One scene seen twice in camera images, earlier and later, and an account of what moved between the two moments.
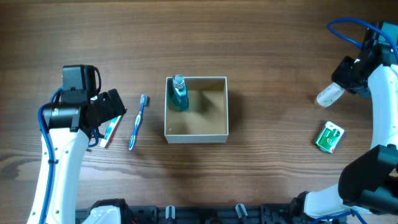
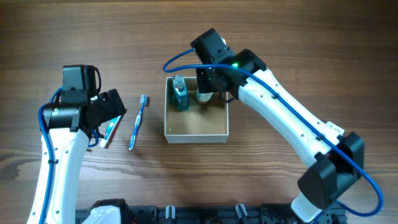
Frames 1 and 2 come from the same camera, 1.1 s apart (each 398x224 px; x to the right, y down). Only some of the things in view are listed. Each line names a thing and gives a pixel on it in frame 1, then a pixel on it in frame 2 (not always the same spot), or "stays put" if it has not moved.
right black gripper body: [343, 74] -> [212, 81]
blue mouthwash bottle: [180, 94] stays put
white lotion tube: [329, 94] -> [204, 96]
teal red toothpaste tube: [109, 130] stays put
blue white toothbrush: [144, 101] stays put
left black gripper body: [112, 104] stays put
